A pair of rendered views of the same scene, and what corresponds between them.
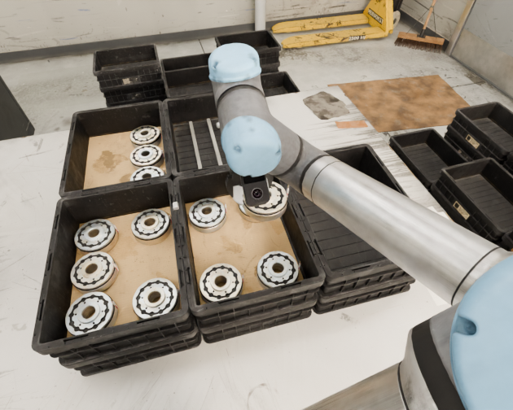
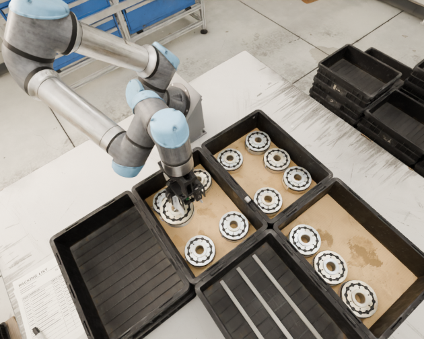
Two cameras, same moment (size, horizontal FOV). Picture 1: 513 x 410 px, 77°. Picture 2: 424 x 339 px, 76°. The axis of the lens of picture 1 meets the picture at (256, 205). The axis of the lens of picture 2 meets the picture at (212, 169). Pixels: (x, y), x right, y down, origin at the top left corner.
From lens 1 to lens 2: 86 cm
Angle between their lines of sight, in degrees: 69
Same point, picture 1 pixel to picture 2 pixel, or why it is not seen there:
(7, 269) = (350, 166)
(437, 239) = (61, 86)
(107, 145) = (387, 274)
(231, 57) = (166, 115)
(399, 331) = not seen: hidden behind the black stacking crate
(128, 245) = (274, 185)
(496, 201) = not seen: outside the picture
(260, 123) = (140, 99)
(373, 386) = (89, 35)
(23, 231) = (375, 191)
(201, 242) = (227, 207)
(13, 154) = not seen: outside the picture
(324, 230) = (141, 252)
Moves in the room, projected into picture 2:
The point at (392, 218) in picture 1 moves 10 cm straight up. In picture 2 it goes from (77, 97) to (56, 64)
